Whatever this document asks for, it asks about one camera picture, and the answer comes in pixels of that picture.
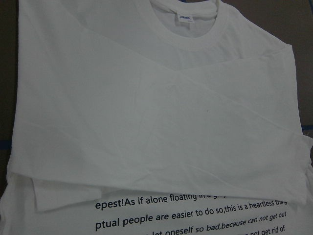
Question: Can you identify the white long-sleeve printed shirt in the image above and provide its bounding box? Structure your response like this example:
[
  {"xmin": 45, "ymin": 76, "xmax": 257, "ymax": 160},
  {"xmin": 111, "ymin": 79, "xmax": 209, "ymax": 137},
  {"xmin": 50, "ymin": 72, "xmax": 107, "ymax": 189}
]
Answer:
[{"xmin": 0, "ymin": 0, "xmax": 313, "ymax": 235}]

